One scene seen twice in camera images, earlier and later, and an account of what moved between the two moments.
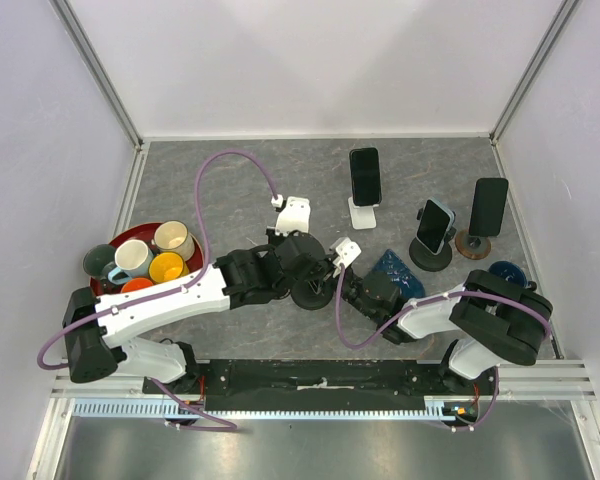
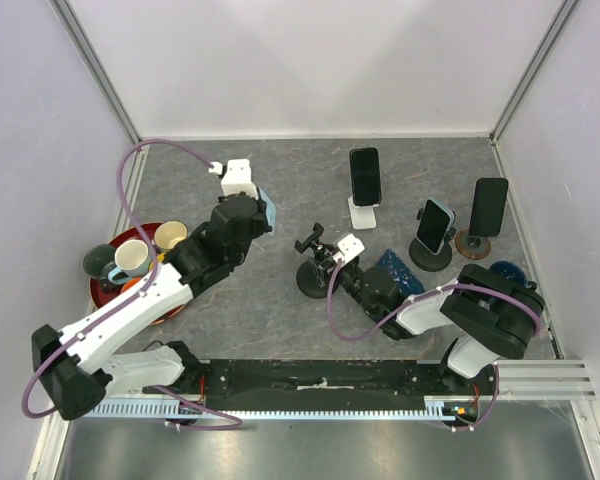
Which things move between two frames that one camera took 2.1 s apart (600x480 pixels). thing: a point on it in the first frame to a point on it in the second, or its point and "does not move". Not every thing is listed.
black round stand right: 424,258 does not move
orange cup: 135,284 does not move
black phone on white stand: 366,177 does not move
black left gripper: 275,240 to 263,225
